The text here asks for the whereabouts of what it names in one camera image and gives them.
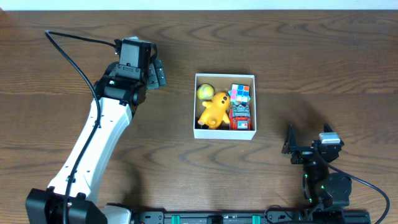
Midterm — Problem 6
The yellow grey ball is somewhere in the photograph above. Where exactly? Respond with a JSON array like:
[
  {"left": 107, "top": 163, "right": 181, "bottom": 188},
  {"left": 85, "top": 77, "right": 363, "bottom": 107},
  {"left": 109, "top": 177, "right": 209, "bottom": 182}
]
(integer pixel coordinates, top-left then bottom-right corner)
[{"left": 197, "top": 83, "right": 215, "bottom": 100}]

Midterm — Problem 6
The red grey toy truck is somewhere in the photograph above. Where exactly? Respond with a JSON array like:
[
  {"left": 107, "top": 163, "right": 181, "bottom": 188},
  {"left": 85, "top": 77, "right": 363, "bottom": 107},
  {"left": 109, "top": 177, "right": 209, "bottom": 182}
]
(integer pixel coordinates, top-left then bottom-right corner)
[{"left": 229, "top": 104, "right": 251, "bottom": 131}]

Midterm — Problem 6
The orange toy dinosaur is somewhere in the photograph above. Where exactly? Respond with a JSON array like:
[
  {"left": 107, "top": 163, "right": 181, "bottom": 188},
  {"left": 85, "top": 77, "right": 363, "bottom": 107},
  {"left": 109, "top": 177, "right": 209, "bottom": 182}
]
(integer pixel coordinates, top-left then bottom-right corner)
[{"left": 197, "top": 92, "right": 230, "bottom": 129}]

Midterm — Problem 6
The multicolour puzzle cube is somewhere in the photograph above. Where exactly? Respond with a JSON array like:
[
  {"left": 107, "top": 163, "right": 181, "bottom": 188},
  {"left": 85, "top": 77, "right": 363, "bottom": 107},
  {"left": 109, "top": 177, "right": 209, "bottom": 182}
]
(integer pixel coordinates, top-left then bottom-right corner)
[{"left": 228, "top": 84, "right": 251, "bottom": 105}]

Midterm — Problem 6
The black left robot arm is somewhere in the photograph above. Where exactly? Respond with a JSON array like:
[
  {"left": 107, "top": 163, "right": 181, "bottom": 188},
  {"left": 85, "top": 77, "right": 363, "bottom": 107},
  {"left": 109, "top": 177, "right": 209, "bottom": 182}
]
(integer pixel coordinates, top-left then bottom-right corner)
[{"left": 25, "top": 77, "right": 138, "bottom": 223}]

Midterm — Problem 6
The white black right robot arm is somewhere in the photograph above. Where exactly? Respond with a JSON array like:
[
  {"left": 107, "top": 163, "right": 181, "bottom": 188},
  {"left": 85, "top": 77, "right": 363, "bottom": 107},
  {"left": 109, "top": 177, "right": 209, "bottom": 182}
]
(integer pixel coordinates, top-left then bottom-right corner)
[{"left": 282, "top": 123, "right": 352, "bottom": 210}]

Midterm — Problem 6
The white open cardboard box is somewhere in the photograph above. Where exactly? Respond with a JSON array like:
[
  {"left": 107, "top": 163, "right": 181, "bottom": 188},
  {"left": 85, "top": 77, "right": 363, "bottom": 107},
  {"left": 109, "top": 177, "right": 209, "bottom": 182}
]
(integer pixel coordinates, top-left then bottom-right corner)
[{"left": 193, "top": 73, "right": 256, "bottom": 140}]

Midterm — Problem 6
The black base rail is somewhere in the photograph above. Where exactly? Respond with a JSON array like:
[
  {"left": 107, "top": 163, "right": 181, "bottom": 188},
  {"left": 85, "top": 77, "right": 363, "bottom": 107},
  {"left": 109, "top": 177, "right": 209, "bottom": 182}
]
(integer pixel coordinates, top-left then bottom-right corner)
[{"left": 131, "top": 210, "right": 371, "bottom": 224}]

